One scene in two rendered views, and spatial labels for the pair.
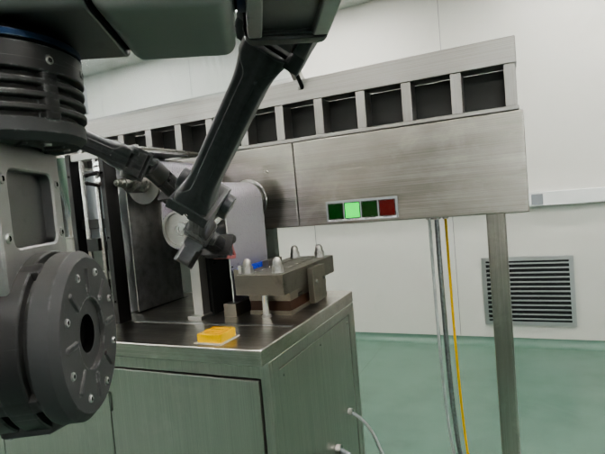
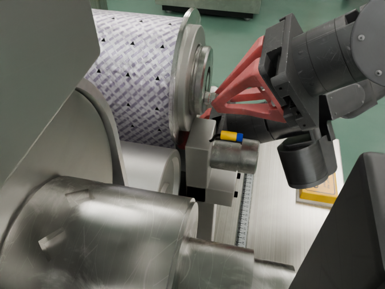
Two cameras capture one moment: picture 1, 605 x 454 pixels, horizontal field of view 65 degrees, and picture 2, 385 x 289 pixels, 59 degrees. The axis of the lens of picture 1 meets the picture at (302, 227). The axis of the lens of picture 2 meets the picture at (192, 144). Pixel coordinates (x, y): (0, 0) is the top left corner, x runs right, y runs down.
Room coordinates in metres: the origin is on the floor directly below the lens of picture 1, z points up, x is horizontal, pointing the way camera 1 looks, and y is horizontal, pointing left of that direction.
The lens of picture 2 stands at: (1.52, 0.59, 1.47)
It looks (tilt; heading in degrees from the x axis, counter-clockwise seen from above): 46 degrees down; 257
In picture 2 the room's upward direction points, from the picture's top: straight up
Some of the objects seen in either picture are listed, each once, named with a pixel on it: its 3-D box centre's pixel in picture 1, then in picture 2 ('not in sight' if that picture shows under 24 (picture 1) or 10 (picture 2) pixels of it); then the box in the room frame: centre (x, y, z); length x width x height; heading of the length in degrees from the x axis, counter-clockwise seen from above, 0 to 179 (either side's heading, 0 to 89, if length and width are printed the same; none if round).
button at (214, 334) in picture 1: (216, 334); (317, 184); (1.18, 0.24, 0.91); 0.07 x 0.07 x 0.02; 65
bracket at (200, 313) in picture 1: (195, 268); (212, 210); (1.43, 0.34, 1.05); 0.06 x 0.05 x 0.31; 155
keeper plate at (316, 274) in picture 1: (318, 282); not in sight; (1.50, -0.03, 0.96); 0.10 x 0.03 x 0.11; 155
